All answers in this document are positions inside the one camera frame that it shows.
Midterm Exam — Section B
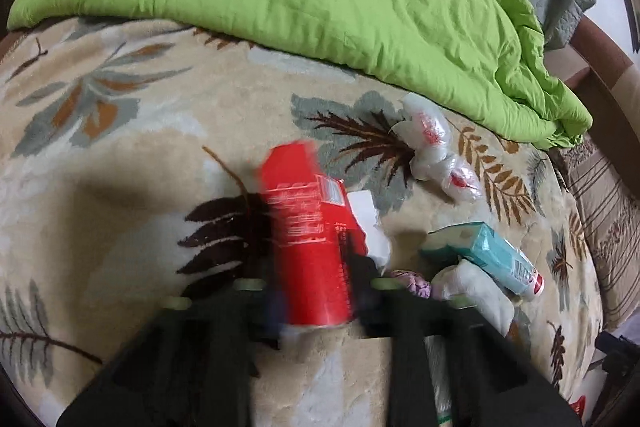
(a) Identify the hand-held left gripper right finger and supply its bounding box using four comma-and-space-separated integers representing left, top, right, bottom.
357, 257, 583, 427

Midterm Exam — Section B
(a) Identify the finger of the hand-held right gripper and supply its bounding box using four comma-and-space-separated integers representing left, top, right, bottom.
595, 331, 640, 375

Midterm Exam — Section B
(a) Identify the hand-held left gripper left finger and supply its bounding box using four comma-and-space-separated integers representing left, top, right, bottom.
57, 277, 288, 427

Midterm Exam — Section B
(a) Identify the purple wrapper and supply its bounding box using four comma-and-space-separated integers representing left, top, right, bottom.
390, 269, 432, 299

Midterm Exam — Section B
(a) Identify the teal pack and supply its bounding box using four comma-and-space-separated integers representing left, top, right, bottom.
419, 222, 531, 290

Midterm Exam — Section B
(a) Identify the red packet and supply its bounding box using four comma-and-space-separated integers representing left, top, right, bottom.
259, 141, 369, 327

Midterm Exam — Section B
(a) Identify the white plastic bag red print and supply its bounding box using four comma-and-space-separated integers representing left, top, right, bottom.
392, 92, 483, 204

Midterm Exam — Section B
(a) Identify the striped floral pillow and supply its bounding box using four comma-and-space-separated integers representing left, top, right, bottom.
550, 134, 640, 333

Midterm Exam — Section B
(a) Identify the brown upholstered headboard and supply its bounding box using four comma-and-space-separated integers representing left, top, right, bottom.
542, 14, 640, 142

